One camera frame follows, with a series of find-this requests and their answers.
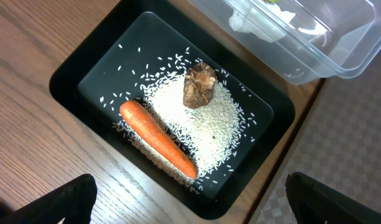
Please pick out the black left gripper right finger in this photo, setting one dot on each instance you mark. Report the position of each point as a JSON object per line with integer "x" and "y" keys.
{"x": 314, "y": 202}

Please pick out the brown food scrap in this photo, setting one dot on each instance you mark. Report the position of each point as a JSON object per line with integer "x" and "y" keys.
{"x": 198, "y": 85}

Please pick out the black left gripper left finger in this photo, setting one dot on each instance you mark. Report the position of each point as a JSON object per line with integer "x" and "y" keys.
{"x": 70, "y": 203}

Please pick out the orange carrot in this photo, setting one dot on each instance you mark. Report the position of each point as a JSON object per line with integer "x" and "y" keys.
{"x": 139, "y": 119}

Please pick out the black plastic tray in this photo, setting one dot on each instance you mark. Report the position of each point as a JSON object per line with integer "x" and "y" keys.
{"x": 130, "y": 44}

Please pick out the brown serving tray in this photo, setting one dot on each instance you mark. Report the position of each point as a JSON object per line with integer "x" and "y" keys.
{"x": 339, "y": 145}

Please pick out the clear plastic bin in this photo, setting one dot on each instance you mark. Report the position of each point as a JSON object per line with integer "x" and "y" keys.
{"x": 324, "y": 38}

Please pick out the white napkin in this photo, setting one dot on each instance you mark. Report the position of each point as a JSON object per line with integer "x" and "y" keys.
{"x": 246, "y": 19}

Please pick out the spilled rice grains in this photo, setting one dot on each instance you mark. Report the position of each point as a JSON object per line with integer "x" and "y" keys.
{"x": 209, "y": 135}

